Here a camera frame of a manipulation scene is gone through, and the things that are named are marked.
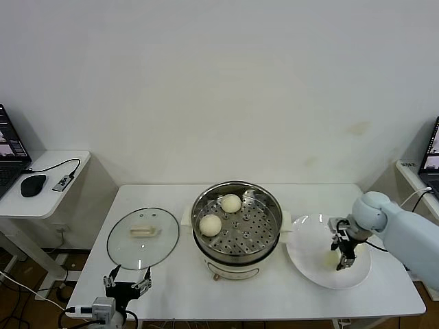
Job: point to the cream electric cooker base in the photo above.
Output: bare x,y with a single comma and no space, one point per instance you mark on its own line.
233,270

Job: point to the stainless steel steamer basket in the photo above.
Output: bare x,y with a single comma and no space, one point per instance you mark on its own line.
265,205

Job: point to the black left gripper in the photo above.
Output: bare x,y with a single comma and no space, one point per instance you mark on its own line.
121,291

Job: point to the grey usb hub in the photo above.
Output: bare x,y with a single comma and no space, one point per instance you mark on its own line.
62,183

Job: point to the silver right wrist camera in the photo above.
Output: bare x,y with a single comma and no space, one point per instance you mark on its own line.
337,227

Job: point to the black laptop beside mouse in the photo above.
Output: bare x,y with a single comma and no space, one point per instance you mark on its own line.
10,171

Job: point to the white wall socket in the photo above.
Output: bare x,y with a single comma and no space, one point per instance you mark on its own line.
61,227

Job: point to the white round plate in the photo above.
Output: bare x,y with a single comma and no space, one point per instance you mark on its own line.
305,246

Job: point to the brown round floor object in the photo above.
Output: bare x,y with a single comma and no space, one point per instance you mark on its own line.
63,293

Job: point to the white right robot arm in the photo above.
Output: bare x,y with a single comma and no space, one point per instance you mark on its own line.
404,233

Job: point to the white side table with mouse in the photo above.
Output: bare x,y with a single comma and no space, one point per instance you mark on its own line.
41,205

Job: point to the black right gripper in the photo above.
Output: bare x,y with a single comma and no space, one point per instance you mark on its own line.
348,248

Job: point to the black computer mouse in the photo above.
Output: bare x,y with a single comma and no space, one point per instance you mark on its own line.
32,185

